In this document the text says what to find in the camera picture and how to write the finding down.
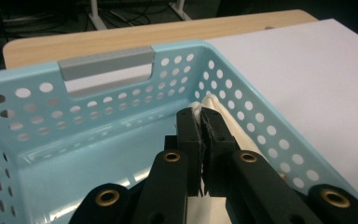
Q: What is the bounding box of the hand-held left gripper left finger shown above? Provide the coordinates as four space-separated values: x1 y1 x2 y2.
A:
176 106 203 198

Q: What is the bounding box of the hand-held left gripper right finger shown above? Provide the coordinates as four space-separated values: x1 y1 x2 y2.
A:
200 106 241 198

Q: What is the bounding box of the cream baby bodysuit brown trim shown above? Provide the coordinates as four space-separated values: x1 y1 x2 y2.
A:
173 93 288 224

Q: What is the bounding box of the light blue plastic basket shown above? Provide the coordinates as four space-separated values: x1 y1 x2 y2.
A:
0 39 358 224

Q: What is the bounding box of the wooden table edge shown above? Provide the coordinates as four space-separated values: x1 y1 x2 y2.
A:
2 8 319 70

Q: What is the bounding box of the white metal stand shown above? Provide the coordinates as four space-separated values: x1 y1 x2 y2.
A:
88 0 192 31

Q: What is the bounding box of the tangle of floor cables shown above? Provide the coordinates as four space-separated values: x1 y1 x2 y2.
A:
0 0 169 32

